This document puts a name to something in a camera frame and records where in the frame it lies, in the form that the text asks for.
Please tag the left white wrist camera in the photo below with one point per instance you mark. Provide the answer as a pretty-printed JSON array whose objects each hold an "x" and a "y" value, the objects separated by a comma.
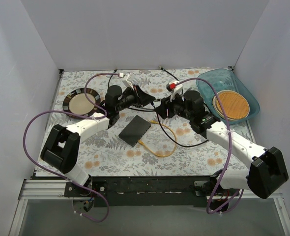
[{"x": 127, "y": 80}]

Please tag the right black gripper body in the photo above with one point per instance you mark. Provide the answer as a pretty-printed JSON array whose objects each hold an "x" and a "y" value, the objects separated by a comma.
[{"x": 170, "y": 106}]

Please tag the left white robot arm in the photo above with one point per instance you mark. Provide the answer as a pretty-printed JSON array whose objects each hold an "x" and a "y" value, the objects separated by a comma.
[{"x": 62, "y": 146}]

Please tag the round woven bamboo tray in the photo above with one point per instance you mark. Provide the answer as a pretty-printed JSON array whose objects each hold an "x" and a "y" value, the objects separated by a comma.
[{"x": 236, "y": 107}]

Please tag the dark rimmed ceramic plate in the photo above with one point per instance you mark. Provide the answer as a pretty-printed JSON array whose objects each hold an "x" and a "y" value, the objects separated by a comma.
[{"x": 76, "y": 103}]

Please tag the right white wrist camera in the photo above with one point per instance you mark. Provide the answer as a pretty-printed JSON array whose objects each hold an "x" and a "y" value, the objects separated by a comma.
[{"x": 174, "y": 88}]

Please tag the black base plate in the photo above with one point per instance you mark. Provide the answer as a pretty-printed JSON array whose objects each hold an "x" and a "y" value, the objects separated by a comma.
[{"x": 159, "y": 199}]

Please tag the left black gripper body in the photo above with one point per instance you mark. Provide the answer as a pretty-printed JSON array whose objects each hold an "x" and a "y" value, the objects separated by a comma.
[{"x": 137, "y": 95}]

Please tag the floral table mat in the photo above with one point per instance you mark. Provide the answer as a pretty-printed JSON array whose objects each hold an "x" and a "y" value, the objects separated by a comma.
[{"x": 105, "y": 154}]

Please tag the black network switch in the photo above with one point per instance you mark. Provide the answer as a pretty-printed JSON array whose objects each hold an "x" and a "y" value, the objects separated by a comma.
[{"x": 134, "y": 131}]

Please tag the teal plastic basin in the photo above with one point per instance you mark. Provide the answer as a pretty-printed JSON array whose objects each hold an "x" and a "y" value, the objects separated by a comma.
[{"x": 223, "y": 79}]

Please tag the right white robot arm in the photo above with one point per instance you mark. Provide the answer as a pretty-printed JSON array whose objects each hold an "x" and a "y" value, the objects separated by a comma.
[{"x": 265, "y": 168}]

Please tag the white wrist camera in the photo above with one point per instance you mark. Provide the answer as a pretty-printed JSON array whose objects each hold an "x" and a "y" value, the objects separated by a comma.
[
  {"x": 174, "y": 88},
  {"x": 127, "y": 80}
]

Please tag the aluminium frame rail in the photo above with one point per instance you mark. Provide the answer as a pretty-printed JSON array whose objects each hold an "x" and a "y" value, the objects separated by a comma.
[{"x": 58, "y": 188}]

